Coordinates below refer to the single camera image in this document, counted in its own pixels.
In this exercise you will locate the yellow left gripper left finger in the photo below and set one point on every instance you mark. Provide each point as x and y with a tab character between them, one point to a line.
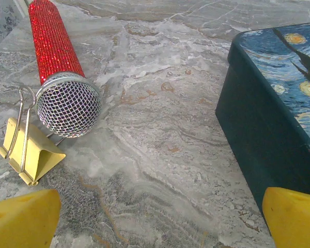
20	222

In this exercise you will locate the yellow binder clip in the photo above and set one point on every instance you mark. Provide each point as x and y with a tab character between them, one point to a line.
36	152

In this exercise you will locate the red glitter microphone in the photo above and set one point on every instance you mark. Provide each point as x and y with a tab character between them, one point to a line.
54	46

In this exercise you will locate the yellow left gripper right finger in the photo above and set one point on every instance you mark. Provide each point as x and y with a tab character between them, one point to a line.
294	222

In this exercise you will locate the aluminium table edge rail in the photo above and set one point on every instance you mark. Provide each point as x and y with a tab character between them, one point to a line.
22	6

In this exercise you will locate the starry night print box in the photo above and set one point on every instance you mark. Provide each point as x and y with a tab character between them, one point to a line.
261	116

